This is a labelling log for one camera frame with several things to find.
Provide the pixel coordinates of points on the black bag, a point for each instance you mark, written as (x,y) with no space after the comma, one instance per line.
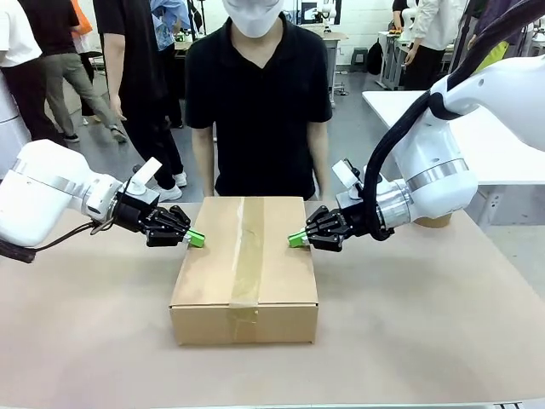
(374,59)

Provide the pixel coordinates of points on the orange garment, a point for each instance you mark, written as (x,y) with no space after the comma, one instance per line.
(81,17)

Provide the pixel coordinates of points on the bystander in white jacket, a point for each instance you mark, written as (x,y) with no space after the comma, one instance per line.
(434,25)

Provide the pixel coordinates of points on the brown cardboard shipping box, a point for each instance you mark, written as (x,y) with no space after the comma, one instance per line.
(204,264)

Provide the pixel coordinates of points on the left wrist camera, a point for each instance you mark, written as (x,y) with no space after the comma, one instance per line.
(147,170)

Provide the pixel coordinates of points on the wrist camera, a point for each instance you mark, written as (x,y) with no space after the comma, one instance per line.
(345,174)
(147,170)

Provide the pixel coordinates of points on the bystander in dark purple top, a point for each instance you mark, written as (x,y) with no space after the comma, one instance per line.
(511,30)

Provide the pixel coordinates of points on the grey equipment cart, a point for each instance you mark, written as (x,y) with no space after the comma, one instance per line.
(391,64)

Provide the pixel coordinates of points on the person's right forearm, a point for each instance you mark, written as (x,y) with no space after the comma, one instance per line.
(203,174)

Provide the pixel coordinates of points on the grey plastic stool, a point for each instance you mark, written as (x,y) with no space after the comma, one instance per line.
(359,59)

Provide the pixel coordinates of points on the person in black polo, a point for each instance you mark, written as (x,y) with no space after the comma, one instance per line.
(255,106)

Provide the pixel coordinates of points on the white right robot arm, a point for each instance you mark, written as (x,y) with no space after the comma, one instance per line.
(434,149)

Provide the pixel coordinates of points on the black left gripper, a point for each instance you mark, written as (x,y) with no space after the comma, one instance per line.
(136,215)

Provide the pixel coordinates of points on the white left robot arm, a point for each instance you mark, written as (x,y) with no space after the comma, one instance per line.
(42,191)

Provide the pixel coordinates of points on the bystander in white shirt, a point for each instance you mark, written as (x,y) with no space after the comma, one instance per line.
(15,42)

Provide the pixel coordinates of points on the wooden background desk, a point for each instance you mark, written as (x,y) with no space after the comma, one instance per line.
(334,38)

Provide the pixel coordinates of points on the person's left forearm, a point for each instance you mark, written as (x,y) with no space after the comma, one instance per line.
(322,174)

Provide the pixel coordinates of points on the bystander in blue patterned shirt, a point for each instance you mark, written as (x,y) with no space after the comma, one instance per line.
(168,25)

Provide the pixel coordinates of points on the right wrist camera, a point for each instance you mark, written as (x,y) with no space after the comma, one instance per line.
(345,174)

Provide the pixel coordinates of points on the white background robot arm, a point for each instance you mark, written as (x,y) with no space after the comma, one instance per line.
(328,15)

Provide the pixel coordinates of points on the bystander in grey trousers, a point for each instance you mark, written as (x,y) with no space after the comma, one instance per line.
(64,64)

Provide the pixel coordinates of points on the white face mask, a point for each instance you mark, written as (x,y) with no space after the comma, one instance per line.
(253,19)

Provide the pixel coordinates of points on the brown tape strip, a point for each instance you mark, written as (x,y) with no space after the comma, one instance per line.
(247,264)

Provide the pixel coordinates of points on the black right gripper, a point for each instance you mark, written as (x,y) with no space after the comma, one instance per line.
(362,221)

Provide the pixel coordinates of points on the bystander with white sneakers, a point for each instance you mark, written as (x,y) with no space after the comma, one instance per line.
(136,64)

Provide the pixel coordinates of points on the brown packing tape roll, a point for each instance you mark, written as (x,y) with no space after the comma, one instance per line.
(434,222)

